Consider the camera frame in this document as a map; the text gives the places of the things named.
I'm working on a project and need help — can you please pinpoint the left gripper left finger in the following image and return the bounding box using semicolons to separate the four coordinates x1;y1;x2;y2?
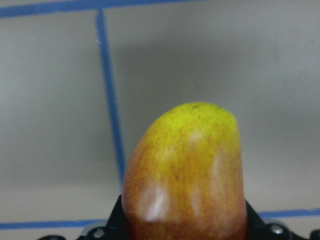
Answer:
79;195;130;240

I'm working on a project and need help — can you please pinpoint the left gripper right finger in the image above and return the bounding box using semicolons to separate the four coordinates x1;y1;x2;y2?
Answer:
245;201;294;240

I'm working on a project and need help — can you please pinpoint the red yellow mango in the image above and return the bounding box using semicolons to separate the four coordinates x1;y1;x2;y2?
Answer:
122;102;248;240

